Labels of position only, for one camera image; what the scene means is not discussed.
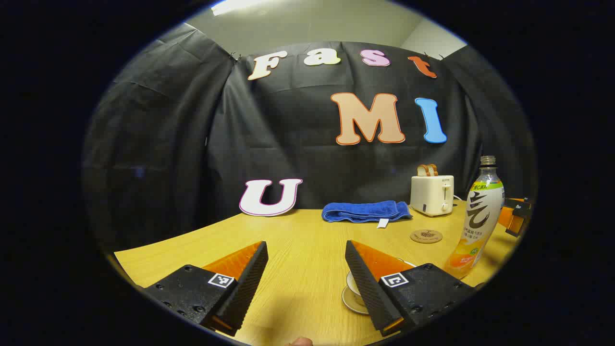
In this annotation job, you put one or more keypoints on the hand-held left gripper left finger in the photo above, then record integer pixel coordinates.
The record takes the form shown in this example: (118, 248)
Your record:
(247, 288)

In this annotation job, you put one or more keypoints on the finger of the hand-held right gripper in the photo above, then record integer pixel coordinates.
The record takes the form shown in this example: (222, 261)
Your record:
(518, 203)
(507, 218)

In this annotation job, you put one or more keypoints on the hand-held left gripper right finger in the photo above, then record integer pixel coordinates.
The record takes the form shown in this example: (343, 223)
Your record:
(367, 288)

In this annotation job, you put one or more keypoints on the clear labelled water bottle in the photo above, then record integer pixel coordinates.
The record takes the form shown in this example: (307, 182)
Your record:
(480, 216)

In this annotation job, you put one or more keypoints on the round cork coaster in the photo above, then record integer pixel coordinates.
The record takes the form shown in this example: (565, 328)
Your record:
(426, 236)

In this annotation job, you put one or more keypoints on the white saucer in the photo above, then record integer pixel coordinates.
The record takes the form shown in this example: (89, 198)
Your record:
(350, 302)

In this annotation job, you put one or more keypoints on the blue folded towel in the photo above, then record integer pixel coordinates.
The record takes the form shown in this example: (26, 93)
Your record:
(360, 211)

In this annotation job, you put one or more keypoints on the cream white toaster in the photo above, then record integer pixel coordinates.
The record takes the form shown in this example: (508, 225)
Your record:
(430, 194)

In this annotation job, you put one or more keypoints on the toast slice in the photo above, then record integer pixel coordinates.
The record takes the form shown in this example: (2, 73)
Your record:
(434, 169)
(422, 170)

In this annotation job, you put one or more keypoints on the black backdrop cloth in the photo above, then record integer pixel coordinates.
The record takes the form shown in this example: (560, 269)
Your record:
(288, 144)

